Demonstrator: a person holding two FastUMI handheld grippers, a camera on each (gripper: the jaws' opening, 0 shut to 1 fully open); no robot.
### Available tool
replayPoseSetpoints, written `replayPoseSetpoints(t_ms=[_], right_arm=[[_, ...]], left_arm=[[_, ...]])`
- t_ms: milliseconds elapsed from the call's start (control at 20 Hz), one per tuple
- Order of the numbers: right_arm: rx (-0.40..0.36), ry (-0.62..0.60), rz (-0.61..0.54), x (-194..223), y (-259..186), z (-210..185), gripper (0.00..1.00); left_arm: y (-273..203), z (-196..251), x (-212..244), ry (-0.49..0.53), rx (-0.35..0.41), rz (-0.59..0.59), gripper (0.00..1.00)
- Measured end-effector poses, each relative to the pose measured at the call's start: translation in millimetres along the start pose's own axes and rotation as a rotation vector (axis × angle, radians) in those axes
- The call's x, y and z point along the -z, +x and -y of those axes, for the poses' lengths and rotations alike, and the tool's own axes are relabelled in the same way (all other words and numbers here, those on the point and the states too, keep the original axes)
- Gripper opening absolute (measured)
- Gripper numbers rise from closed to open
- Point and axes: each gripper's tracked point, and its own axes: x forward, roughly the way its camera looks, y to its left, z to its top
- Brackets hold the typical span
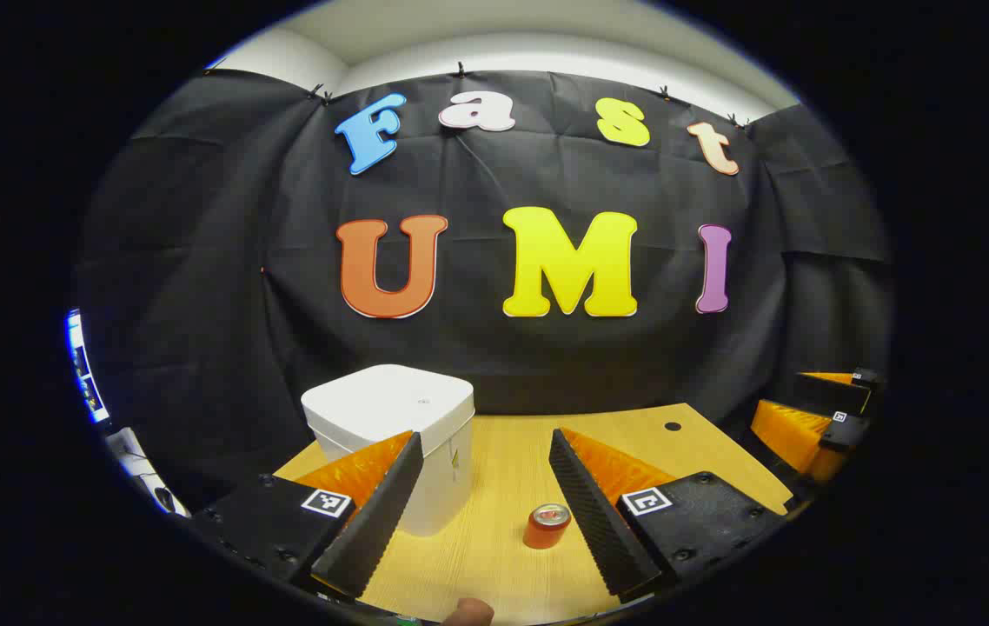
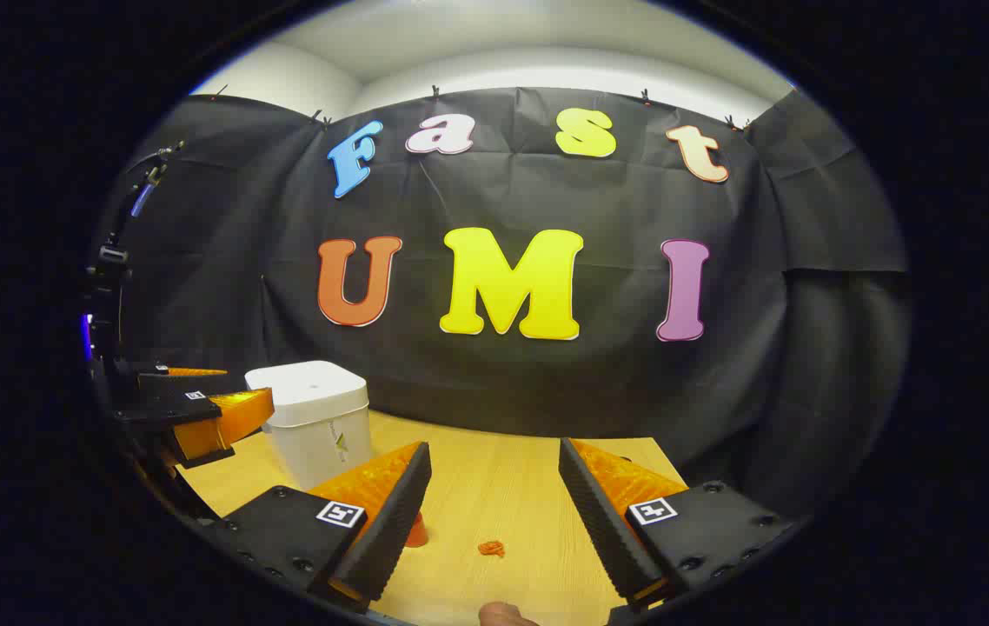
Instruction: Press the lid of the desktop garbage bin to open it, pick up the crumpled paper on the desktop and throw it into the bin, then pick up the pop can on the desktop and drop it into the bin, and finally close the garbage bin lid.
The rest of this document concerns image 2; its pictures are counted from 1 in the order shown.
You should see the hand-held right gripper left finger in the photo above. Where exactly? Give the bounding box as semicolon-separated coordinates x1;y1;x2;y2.
215;441;433;611

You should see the wooden desktop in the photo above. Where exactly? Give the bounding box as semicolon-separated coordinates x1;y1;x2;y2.
177;410;691;626

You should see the black tripod stand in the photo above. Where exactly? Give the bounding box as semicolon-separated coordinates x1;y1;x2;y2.
82;137;189;357

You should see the white desktop garbage bin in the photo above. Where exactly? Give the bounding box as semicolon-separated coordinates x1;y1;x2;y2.
244;360;374;492

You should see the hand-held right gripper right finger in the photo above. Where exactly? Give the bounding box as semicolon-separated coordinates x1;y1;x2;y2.
558;437;798;609

